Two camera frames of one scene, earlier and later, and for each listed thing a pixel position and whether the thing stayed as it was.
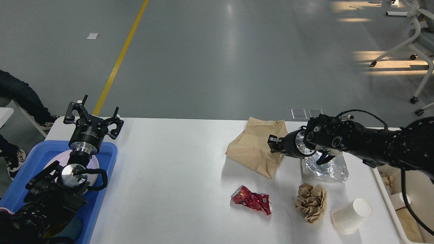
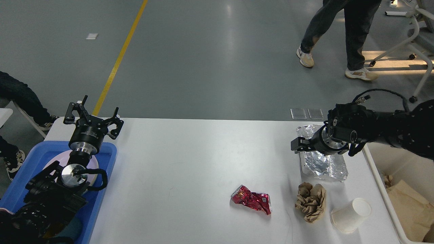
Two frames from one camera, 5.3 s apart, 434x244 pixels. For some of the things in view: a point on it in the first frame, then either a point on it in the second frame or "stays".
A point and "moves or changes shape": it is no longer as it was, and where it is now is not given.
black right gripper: [293, 144] → [322, 142]
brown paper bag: [251, 147] → [416, 214]
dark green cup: [55, 227] moves or changes shape
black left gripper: [89, 132] stays
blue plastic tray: [36, 160] stays
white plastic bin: [420, 191] stays
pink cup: [4, 211] stays
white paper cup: [346, 219] stays
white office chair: [422, 10] stays
